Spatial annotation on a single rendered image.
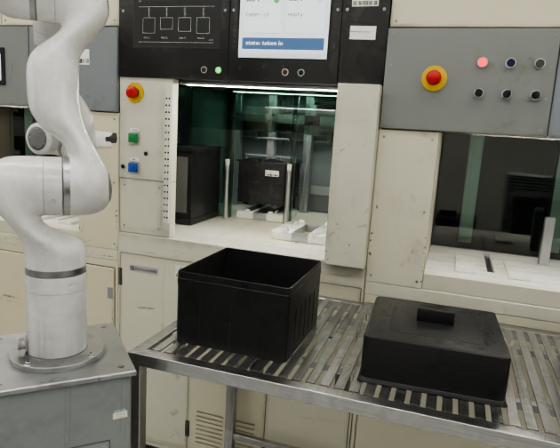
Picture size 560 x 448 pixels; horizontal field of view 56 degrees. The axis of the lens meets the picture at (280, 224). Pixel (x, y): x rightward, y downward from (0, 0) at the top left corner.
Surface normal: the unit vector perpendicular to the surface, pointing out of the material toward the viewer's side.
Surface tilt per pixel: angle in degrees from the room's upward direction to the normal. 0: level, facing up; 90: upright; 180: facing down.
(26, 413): 90
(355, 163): 90
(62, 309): 90
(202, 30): 90
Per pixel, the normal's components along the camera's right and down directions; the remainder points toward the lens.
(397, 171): -0.31, 0.16
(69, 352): 0.74, 0.17
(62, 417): 0.45, 0.19
